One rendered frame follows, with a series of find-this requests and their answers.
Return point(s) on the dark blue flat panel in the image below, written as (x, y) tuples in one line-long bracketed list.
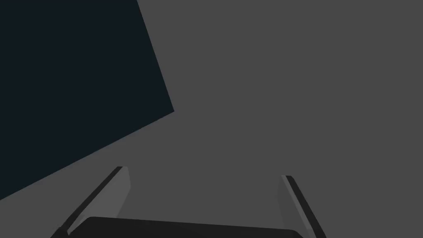
[(72, 82)]

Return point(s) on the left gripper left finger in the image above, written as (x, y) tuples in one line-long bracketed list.
[(109, 195)]

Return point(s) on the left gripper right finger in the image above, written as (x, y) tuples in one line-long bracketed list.
[(294, 205)]

